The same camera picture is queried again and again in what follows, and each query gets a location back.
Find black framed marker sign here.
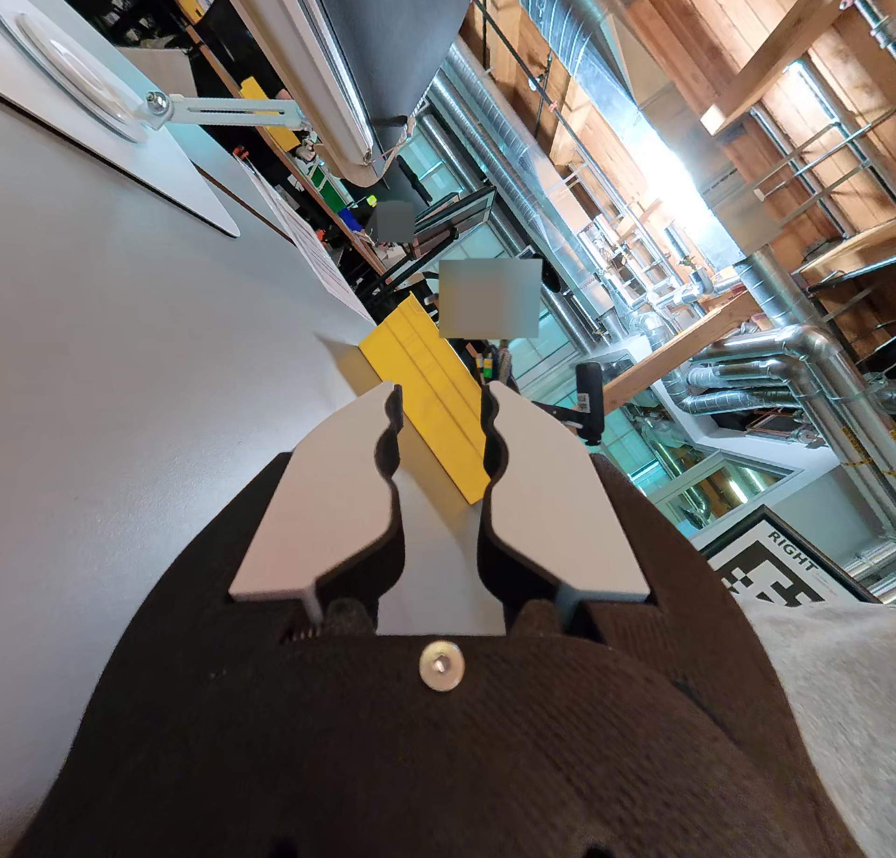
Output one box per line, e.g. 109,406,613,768
696,504,879,607

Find yellow storage bin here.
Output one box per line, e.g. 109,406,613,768
240,76,301,150

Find large silver spiral duct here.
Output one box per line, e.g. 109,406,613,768
420,0,631,355

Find white round stand base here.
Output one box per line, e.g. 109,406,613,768
0,11,151,145

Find white desk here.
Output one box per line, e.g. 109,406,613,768
0,0,505,858

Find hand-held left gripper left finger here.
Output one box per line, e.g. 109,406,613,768
228,380,408,604

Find silver pipe cluster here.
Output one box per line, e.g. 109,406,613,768
623,249,896,453

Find person's grey jacket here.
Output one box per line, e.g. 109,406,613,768
735,595,896,858

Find white paper sheet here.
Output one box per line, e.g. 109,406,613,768
241,161,375,323

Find yellow plastic box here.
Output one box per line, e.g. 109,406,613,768
358,296,491,505

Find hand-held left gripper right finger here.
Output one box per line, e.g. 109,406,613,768
478,379,652,605

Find black metal frame table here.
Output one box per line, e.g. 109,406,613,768
364,186,498,313

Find large grey white panel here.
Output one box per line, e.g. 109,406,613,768
276,0,487,188

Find green storage bin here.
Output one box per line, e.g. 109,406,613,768
311,163,345,209

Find wooden beam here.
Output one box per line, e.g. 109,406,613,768
602,291,764,414

